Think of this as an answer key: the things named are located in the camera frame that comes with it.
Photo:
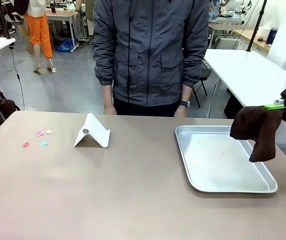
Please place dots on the silver metal tray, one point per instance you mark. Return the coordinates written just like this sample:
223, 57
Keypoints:
215, 162

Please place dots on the person in grey jacket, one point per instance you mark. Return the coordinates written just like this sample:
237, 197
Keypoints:
150, 50

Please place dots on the black tripod pole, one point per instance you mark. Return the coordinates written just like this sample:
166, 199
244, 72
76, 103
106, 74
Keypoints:
5, 20

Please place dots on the blue plastic bag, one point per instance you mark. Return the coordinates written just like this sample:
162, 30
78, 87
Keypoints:
65, 45

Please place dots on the white paper scrap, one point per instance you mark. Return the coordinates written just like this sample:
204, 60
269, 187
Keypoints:
48, 131

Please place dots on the person's left hand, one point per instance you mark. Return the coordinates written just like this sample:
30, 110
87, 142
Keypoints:
180, 112

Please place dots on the wooden top counter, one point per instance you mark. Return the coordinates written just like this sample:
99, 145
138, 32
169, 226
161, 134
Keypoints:
250, 37

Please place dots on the white folded stand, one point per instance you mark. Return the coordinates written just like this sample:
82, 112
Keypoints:
93, 132

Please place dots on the person in orange trousers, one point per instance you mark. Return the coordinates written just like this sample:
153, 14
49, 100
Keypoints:
39, 30

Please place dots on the black brown bag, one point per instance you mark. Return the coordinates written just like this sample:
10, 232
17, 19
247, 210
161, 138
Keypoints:
4, 105

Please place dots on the person's right hand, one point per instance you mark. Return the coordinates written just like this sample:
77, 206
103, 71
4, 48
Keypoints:
110, 110

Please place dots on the person's left forearm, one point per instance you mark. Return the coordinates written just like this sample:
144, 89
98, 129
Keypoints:
194, 72

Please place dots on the person's right forearm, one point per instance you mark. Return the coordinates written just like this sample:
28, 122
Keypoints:
104, 72

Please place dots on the brown top desk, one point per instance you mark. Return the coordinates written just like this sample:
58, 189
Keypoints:
63, 16

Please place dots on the magenta paper scrap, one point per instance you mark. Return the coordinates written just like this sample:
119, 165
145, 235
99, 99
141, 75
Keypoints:
40, 134

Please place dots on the blue paper scrap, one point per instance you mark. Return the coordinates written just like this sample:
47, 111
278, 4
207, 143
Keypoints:
43, 143

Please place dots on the cardboard box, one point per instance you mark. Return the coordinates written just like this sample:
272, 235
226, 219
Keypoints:
28, 41

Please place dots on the dark wristwatch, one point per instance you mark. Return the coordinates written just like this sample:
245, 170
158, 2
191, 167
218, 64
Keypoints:
185, 103

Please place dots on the black folding chair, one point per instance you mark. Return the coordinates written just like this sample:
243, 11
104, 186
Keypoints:
203, 75

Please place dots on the dark brown cloth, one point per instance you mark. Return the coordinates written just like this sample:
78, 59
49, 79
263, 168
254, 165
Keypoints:
258, 130

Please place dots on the large white table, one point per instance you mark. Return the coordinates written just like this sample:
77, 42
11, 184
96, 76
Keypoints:
245, 72

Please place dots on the black light stand pole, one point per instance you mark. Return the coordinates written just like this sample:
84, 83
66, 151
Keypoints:
256, 25

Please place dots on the red paper scrap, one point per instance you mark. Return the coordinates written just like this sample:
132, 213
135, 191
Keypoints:
26, 144

